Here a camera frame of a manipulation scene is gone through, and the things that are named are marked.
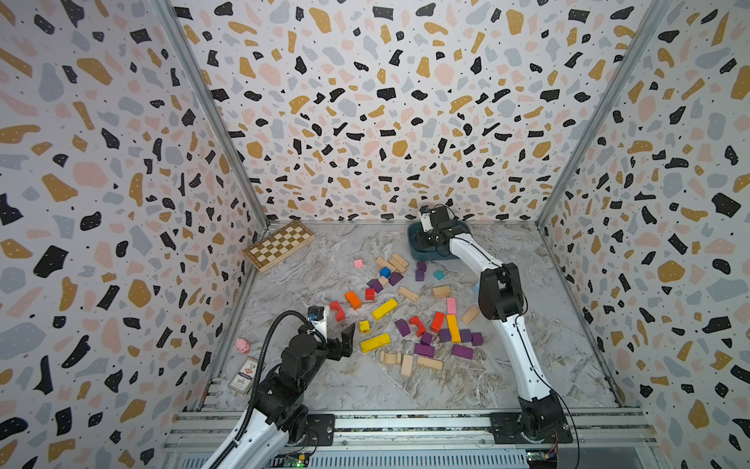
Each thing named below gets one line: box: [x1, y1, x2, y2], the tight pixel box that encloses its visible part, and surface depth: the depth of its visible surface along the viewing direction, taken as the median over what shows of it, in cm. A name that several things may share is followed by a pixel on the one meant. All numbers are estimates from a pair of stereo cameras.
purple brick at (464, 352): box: [451, 343, 474, 360], surface depth 89 cm
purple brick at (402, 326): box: [394, 318, 412, 338], surface depth 94 cm
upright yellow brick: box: [446, 314, 462, 344], surface depth 92 cm
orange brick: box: [344, 290, 363, 311], surface depth 99 cm
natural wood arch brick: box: [379, 350, 402, 365], surface depth 86 cm
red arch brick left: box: [329, 299, 346, 323], surface depth 97 cm
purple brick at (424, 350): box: [413, 342, 436, 358], surface depth 89 cm
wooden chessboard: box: [243, 220, 316, 273], surface depth 112 cm
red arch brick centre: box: [408, 315, 427, 338], surface depth 94 cm
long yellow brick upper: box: [372, 298, 400, 321], surface depth 99 cm
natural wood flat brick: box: [416, 356, 444, 371], surface depth 87 cm
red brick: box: [430, 310, 446, 334], surface depth 95 cm
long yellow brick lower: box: [360, 333, 392, 354], surface depth 90 cm
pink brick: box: [446, 297, 457, 315], surface depth 99 cm
